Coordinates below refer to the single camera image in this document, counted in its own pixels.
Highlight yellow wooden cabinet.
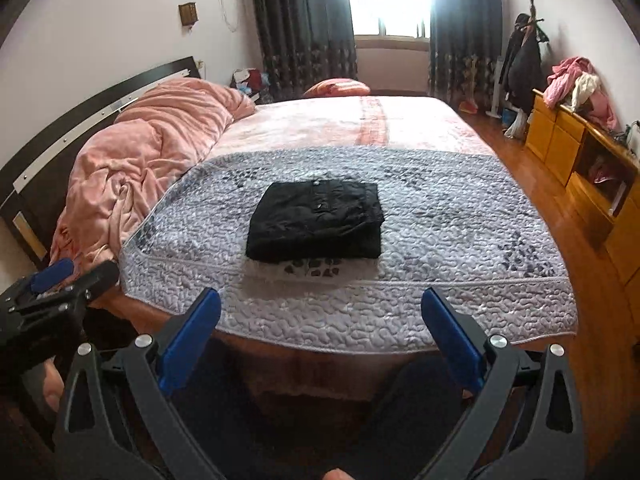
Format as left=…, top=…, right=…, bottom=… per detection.
left=525, top=88, right=640, bottom=288

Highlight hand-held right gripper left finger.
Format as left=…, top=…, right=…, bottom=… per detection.
left=52, top=288, right=227, bottom=480

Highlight white standing fan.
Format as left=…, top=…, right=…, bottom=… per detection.
left=486, top=59, right=507, bottom=119

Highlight pink duvet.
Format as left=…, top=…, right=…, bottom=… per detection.
left=49, top=78, right=257, bottom=275

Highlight white plastic bags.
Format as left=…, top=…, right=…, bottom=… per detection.
left=502, top=106, right=529, bottom=139

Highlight black pants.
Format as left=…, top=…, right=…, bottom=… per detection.
left=245, top=178, right=385, bottom=262

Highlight wall cable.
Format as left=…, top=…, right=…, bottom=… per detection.
left=216, top=0, right=247, bottom=32

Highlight dark patterned curtain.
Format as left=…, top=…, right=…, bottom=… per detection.
left=428, top=0, right=504, bottom=107
left=248, top=0, right=359, bottom=104

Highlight person's left hand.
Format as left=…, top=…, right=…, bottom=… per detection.
left=41, top=359, right=67, bottom=412

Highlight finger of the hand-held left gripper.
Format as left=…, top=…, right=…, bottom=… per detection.
left=64, top=260, right=121, bottom=307
left=29, top=259, right=75, bottom=295

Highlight pink bed blanket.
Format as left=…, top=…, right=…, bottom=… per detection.
left=210, top=95, right=501, bottom=171

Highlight coat rack with dark coats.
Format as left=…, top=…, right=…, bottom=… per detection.
left=500, top=0, right=552, bottom=112

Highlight pile of pink clothes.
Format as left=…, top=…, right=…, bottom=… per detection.
left=542, top=56, right=619, bottom=132

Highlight dark wooden headboard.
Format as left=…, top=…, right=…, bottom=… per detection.
left=0, top=55, right=204, bottom=270

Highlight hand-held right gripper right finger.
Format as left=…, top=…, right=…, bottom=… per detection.
left=421, top=287, right=587, bottom=480

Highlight white cloth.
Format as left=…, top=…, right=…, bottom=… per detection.
left=570, top=72, right=602, bottom=112

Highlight cluttered nightstand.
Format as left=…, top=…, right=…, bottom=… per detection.
left=230, top=67, right=274, bottom=106

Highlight orange pink pillow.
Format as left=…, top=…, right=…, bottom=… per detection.
left=302, top=78, right=372, bottom=98

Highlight person's legs in dark trousers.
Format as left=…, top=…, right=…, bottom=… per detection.
left=170, top=337, right=476, bottom=480

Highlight grey quilted bedspread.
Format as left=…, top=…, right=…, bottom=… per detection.
left=120, top=146, right=581, bottom=354

